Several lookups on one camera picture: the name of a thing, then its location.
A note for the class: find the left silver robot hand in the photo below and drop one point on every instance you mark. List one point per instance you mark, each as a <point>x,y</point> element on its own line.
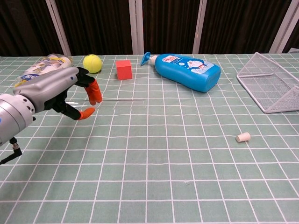
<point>51,86</point>

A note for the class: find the clear glass test tube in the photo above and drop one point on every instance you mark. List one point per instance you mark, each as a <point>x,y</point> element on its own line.
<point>130,102</point>

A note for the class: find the small cream rubber stopper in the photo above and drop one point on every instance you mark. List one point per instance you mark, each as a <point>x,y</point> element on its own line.
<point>243,137</point>

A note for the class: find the plastic-wrapped paper cup pack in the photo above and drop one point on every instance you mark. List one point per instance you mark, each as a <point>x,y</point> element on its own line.
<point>46,66</point>

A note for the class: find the yellow tennis ball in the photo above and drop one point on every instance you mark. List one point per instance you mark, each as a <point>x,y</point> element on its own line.
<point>92,63</point>

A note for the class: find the red cube block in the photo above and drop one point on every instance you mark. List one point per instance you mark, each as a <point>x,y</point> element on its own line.
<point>124,70</point>

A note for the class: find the dark pleated curtain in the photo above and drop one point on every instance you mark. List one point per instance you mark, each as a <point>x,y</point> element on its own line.
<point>98,25</point>

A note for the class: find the green grid tablecloth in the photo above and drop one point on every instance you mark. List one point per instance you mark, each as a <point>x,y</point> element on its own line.
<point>149,163</point>

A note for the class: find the blue pump lotion bottle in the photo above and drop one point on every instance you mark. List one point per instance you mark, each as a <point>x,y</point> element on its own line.
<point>187,72</point>

